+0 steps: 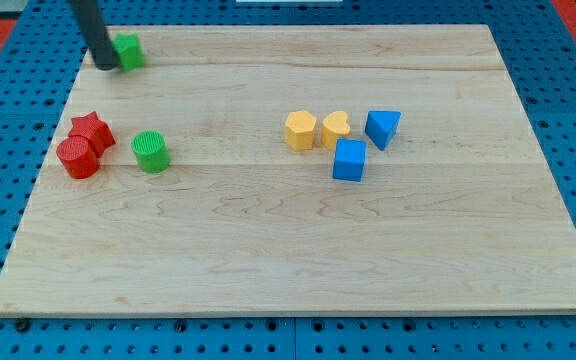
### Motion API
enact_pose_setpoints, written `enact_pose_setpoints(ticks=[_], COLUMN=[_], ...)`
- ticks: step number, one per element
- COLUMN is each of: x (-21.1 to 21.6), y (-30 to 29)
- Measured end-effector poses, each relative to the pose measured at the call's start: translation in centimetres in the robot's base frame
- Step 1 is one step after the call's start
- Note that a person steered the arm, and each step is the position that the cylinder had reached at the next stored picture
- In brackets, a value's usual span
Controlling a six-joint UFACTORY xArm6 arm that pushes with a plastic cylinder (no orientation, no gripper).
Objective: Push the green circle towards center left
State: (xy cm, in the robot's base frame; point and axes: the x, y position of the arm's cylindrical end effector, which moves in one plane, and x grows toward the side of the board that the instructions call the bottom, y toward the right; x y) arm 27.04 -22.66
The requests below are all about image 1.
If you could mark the red cylinder block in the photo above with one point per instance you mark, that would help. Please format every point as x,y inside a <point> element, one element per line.
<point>78,157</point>

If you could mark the red star block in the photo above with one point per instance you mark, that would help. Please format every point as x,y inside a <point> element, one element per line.
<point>96,131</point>

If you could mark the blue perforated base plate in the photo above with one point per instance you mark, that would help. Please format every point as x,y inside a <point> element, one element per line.
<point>37,71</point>

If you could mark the wooden board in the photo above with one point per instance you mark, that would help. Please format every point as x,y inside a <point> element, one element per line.
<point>458,216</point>

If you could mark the green star block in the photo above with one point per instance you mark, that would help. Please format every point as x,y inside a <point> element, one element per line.
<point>128,49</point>

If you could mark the blue triangle block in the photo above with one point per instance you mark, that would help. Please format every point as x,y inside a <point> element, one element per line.
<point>381,126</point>

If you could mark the yellow heart block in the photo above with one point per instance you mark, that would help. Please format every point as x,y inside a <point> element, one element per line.
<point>334,126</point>

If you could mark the green cylinder block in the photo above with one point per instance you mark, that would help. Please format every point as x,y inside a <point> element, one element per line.
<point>150,151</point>

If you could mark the blue cube block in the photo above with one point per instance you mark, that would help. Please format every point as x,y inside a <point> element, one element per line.
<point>349,160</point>

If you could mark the yellow pentagon block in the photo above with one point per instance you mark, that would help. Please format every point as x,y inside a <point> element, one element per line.
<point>300,130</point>

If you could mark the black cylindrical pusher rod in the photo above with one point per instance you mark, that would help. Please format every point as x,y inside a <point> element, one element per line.
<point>90,21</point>

